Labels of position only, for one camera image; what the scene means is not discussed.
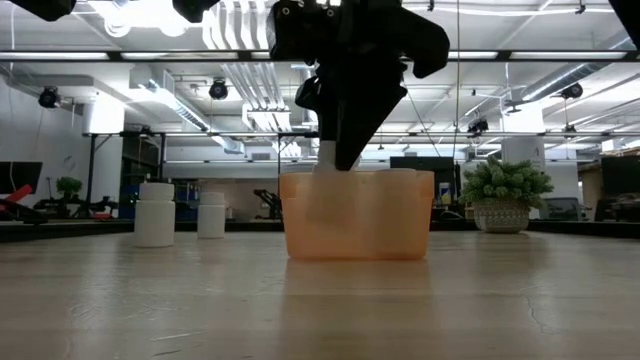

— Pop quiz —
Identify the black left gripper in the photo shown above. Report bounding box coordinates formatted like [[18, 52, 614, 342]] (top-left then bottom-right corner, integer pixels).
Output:
[[8, 0, 77, 23]]

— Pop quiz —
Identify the white building column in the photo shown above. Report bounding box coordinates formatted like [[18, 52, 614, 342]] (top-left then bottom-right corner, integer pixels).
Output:
[[500, 107, 547, 174]]

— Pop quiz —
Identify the green potted artificial plant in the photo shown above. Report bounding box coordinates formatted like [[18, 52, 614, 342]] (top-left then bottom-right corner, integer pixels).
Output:
[[458, 155, 556, 235]]

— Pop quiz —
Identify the thin hanging cable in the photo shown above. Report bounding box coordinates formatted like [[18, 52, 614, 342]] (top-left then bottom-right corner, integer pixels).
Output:
[[452, 0, 462, 161]]

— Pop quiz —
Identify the black aluminium table frame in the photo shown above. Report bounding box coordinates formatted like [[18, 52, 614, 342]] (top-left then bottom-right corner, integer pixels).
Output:
[[0, 48, 640, 244]]

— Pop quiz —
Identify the black monitor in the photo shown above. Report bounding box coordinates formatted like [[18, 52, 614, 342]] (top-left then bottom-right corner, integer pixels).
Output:
[[389, 155, 457, 207], [0, 160, 44, 196], [599, 155, 640, 200]]

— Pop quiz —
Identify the white plastic pill bottle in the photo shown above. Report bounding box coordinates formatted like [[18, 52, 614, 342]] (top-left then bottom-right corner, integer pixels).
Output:
[[196, 191, 227, 240], [133, 182, 177, 249]]

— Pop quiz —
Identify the red bar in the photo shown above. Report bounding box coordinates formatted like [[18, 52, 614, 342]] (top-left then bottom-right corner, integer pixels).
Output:
[[0, 183, 35, 214]]

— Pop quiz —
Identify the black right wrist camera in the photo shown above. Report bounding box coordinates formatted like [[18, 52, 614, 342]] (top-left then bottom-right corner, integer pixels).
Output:
[[398, 7, 451, 80]]

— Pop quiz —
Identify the black background station frame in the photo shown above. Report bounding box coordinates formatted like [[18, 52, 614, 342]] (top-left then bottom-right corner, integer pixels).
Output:
[[82, 130, 167, 220], [276, 131, 321, 174]]

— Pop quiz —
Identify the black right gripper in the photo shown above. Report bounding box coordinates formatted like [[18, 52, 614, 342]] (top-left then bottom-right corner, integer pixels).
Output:
[[266, 0, 409, 172]]

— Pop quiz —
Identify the orange translucent plastic basket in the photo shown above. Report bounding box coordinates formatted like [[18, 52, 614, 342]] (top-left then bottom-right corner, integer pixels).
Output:
[[278, 169, 436, 262]]

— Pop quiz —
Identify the small background potted plant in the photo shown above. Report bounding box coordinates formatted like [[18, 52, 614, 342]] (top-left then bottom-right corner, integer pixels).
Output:
[[54, 175, 85, 200]]

